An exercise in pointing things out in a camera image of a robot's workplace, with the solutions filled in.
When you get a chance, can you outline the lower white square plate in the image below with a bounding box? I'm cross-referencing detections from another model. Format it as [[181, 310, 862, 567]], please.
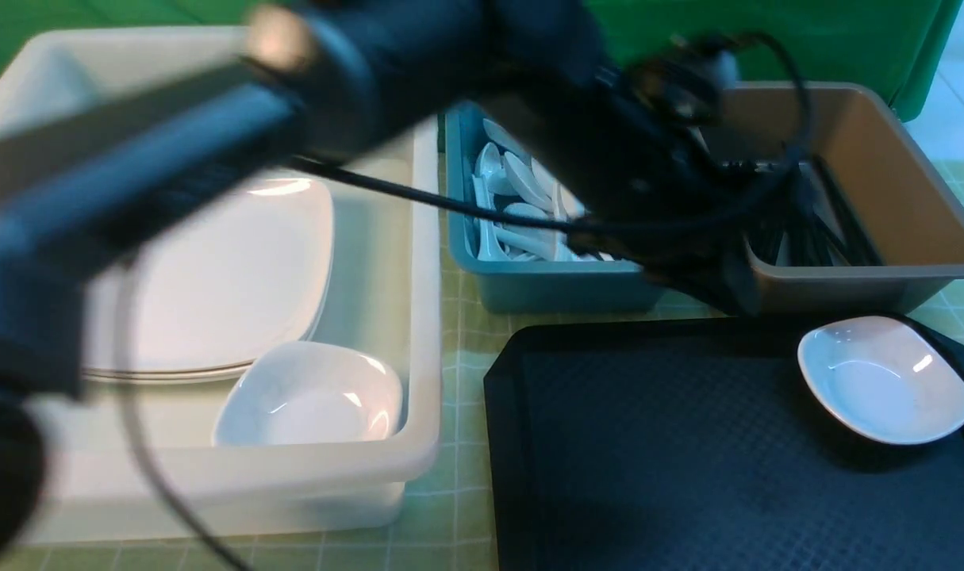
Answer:
[[85, 270, 332, 385]]

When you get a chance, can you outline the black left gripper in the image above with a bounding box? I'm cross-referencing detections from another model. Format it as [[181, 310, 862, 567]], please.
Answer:
[[482, 48, 764, 316]]

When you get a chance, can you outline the teal plastic bin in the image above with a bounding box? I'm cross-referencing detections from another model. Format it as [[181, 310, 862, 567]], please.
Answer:
[[445, 102, 666, 314]]

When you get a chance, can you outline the white sauce dish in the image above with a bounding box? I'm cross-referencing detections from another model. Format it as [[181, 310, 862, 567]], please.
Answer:
[[797, 316, 964, 446]]

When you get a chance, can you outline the green checked tablecloth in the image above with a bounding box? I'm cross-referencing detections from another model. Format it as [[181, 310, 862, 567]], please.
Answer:
[[0, 160, 964, 570]]

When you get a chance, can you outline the large white plastic tub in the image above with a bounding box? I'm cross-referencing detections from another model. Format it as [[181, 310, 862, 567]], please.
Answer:
[[0, 28, 442, 546]]

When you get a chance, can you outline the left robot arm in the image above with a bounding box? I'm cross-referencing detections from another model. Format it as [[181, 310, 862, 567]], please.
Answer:
[[0, 1, 787, 555]]

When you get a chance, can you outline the black chopsticks bundle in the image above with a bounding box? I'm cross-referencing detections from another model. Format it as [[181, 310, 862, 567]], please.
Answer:
[[747, 153, 885, 267]]

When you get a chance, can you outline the green backdrop cloth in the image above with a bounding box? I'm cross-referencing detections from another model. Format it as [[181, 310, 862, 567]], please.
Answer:
[[0, 1, 961, 121]]

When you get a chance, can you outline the black serving tray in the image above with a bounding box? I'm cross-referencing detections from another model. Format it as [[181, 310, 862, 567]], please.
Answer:
[[484, 316, 964, 570]]

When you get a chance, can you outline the black cable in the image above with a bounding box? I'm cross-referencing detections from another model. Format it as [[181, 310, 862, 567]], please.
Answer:
[[117, 32, 816, 571]]

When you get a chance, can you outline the white spoon left side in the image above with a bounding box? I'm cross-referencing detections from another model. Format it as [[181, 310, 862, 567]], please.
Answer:
[[472, 176, 511, 263]]

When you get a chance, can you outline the white bowl in tub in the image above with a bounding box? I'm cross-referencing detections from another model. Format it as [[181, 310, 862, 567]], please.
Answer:
[[212, 341, 403, 447]]

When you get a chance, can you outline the brown plastic bin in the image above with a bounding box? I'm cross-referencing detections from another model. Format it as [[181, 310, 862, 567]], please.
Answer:
[[751, 82, 964, 314]]

